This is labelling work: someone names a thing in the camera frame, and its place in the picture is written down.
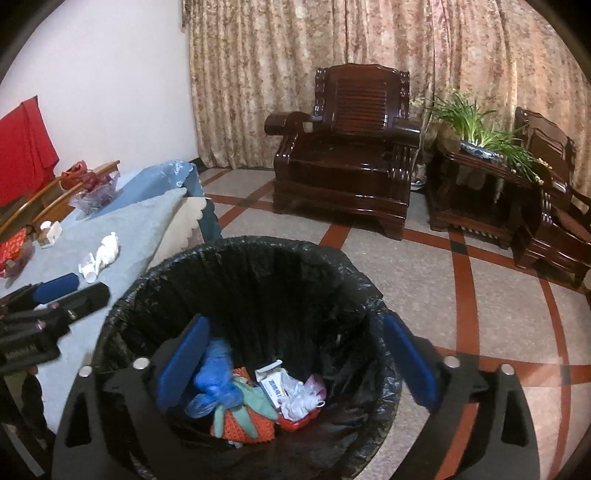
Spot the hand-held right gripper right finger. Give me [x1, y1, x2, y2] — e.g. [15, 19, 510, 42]
[382, 313, 541, 480]

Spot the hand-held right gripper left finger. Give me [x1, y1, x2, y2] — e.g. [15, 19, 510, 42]
[51, 316, 212, 480]

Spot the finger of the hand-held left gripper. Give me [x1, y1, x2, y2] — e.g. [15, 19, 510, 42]
[50, 282, 112, 325]
[9, 273, 80, 309]

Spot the blue plastic bag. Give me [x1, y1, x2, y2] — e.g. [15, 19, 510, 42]
[185, 339, 243, 418]

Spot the white tissue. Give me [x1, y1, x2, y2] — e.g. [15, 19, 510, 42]
[279, 376, 321, 421]
[95, 232, 122, 269]

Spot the bin with black bag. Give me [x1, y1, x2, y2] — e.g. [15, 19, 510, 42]
[92, 235, 403, 480]

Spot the small white bottle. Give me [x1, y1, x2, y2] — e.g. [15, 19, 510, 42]
[78, 251, 100, 283]

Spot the small white box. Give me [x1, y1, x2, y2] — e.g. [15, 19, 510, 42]
[37, 220, 64, 249]

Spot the red patterned packet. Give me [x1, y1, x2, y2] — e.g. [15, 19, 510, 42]
[0, 229, 36, 278]

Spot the light wooden chair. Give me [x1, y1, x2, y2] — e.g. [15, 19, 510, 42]
[0, 175, 62, 237]
[32, 160, 121, 228]

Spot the grey-blue blanket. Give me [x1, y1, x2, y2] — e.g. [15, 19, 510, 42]
[0, 187, 188, 418]

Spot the green rubber glove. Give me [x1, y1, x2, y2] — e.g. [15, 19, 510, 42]
[222, 381, 280, 448]

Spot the orange mesh net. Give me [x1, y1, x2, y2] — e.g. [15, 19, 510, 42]
[210, 368, 278, 444]

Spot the white box with blue print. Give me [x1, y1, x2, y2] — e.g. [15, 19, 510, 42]
[254, 360, 291, 409]

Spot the glass fruit bowl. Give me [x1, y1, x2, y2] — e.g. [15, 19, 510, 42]
[68, 172, 120, 217]

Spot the cream scalloped cloth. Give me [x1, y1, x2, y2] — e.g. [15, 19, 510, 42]
[159, 196, 209, 262]

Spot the blue embroidered cloth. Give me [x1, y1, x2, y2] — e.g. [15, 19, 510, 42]
[99, 160, 204, 219]

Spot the red cloth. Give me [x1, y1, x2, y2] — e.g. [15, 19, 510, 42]
[0, 96, 60, 208]

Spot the dark teal cloth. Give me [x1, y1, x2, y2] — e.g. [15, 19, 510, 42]
[185, 173, 223, 244]

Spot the dark wooden side table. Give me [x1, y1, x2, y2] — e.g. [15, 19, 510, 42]
[424, 137, 544, 251]

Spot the dark wooden armchair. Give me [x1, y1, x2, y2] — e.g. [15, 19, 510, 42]
[512, 107, 591, 292]
[264, 64, 424, 241]

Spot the blue and white plant pot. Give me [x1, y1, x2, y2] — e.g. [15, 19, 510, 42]
[459, 141, 502, 163]

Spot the green leafy plant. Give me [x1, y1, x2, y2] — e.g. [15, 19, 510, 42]
[427, 91, 551, 186]

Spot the beige patterned curtain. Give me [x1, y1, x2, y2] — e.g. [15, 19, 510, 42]
[182, 0, 591, 176]

